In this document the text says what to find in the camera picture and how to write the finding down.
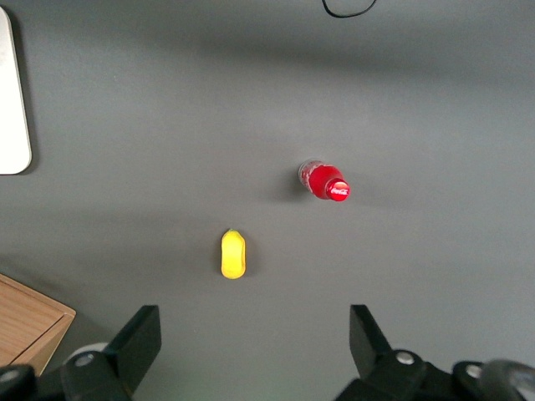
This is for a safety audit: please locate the white rectangular tray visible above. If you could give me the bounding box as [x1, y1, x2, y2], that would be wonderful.
[0, 6, 33, 176]

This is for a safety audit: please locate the red cola bottle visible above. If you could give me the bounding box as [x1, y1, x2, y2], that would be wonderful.
[298, 158, 353, 205]

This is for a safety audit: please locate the wooden drawer cabinet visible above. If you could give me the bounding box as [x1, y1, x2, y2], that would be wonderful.
[0, 273, 78, 377]

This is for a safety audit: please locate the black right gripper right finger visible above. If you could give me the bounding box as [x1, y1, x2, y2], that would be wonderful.
[334, 304, 457, 401]

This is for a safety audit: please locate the thin black looped cable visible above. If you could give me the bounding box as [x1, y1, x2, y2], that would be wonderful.
[321, 0, 378, 19]

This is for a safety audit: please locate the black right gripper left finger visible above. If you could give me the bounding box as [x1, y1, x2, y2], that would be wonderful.
[60, 304, 163, 401]

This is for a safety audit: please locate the yellow lemon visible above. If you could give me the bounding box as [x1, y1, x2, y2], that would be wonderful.
[219, 227, 249, 280]

